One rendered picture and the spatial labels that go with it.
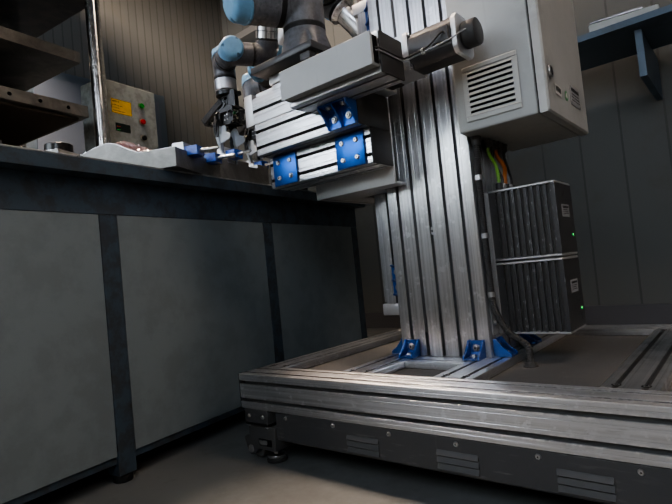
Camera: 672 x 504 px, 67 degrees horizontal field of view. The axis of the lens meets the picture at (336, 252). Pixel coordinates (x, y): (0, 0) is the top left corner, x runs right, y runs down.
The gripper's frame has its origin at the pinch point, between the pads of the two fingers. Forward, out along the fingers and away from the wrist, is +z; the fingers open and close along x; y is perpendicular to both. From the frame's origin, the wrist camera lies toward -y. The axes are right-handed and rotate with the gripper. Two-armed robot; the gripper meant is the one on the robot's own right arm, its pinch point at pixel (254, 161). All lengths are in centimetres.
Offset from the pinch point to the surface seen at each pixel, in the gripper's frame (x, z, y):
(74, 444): -92, 81, 16
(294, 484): -67, 95, 58
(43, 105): -47, -30, -67
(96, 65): -26, -51, -60
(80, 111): -31, -31, -67
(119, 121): -8, -33, -73
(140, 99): 5, -47, -73
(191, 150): -58, 10, 25
